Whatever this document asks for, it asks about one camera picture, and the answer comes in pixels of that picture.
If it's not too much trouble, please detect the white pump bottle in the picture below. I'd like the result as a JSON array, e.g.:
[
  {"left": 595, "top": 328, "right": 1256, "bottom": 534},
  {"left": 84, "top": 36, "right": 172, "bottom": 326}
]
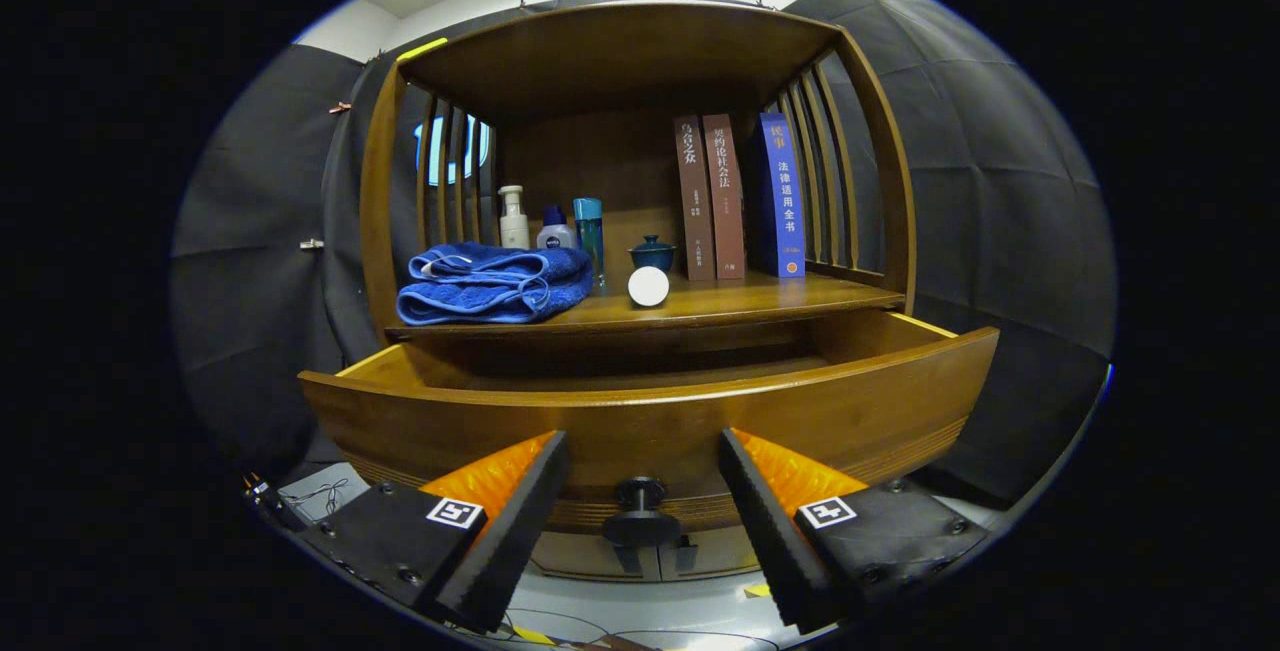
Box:
[{"left": 498, "top": 185, "right": 531, "bottom": 250}]

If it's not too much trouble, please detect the blue lidded tea bowl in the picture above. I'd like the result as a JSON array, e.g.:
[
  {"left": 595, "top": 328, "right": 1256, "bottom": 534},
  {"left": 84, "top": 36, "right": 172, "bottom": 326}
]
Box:
[{"left": 628, "top": 235, "right": 677, "bottom": 274}]

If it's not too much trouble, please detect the teal clear bottle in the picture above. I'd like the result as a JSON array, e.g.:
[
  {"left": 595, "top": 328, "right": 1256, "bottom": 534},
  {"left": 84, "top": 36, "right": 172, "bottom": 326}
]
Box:
[{"left": 573, "top": 197, "right": 606, "bottom": 292}]

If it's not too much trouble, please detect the white lotion bottle blue cap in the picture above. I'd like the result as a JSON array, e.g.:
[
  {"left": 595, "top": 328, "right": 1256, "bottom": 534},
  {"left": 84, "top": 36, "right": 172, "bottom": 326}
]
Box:
[{"left": 536, "top": 205, "right": 578, "bottom": 250}]

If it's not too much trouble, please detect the wooden countertop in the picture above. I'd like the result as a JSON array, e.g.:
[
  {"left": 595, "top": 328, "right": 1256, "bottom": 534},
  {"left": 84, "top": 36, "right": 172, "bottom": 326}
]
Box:
[{"left": 385, "top": 271, "right": 906, "bottom": 337}]

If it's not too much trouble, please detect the blue book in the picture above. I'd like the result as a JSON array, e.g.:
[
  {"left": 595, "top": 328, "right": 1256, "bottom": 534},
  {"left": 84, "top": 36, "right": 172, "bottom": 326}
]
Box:
[{"left": 753, "top": 112, "right": 807, "bottom": 279}]

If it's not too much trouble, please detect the brown book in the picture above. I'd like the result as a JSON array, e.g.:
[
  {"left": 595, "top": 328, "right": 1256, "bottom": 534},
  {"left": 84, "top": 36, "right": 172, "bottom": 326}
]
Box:
[
  {"left": 701, "top": 113, "right": 747, "bottom": 281},
  {"left": 673, "top": 115, "right": 717, "bottom": 282}
]

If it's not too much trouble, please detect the blue folded towel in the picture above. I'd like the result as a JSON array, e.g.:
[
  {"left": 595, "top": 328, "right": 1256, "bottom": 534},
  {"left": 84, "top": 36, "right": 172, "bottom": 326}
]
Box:
[{"left": 396, "top": 242, "right": 595, "bottom": 326}]

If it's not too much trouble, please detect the wooden cabinet door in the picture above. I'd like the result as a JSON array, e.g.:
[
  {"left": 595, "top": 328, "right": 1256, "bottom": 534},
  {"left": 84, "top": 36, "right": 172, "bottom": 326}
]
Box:
[
  {"left": 530, "top": 529, "right": 661, "bottom": 582},
  {"left": 658, "top": 526, "right": 766, "bottom": 580}
]

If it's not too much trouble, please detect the wooden drawer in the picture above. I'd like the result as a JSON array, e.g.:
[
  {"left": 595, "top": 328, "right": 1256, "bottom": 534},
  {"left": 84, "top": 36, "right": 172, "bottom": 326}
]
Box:
[{"left": 298, "top": 309, "right": 1001, "bottom": 549}]

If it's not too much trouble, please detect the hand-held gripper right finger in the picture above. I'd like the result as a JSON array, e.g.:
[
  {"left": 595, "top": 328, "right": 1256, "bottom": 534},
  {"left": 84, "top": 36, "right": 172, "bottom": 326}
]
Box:
[{"left": 718, "top": 427, "right": 991, "bottom": 632}]

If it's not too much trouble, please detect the wooden cabinet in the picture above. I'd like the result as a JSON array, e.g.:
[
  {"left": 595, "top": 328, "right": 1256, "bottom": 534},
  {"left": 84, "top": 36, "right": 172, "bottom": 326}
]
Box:
[{"left": 358, "top": 0, "right": 919, "bottom": 582}]

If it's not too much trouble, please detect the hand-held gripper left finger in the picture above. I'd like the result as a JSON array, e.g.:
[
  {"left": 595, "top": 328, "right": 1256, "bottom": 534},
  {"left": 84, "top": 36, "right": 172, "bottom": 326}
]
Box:
[{"left": 300, "top": 429, "right": 573, "bottom": 635}]

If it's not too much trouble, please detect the white and green tube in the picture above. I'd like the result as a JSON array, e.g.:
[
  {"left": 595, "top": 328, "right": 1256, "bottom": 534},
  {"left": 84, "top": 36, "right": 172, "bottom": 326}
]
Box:
[{"left": 627, "top": 266, "right": 671, "bottom": 309}]

